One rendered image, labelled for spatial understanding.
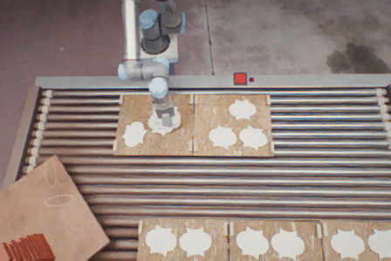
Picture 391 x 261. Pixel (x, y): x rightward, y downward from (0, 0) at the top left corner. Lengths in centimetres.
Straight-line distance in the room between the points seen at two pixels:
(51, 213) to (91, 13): 242
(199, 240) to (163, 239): 16
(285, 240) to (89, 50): 251
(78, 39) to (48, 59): 36
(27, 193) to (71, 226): 27
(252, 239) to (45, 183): 99
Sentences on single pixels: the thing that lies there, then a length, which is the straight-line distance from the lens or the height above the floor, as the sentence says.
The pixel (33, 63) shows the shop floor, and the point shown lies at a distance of 338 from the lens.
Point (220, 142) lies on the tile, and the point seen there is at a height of 94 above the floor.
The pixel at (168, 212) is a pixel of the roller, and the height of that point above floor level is 92.
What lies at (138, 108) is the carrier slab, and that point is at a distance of 168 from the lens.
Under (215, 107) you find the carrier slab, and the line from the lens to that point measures 163.
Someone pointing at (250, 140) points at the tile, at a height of 94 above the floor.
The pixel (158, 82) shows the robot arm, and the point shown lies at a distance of 124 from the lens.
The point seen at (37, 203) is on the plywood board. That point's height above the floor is 104.
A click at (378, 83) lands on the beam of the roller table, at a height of 92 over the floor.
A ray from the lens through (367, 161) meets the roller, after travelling 174.
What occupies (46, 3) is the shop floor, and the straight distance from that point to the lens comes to 383.
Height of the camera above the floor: 242
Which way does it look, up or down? 66 degrees down
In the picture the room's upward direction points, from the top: 6 degrees counter-clockwise
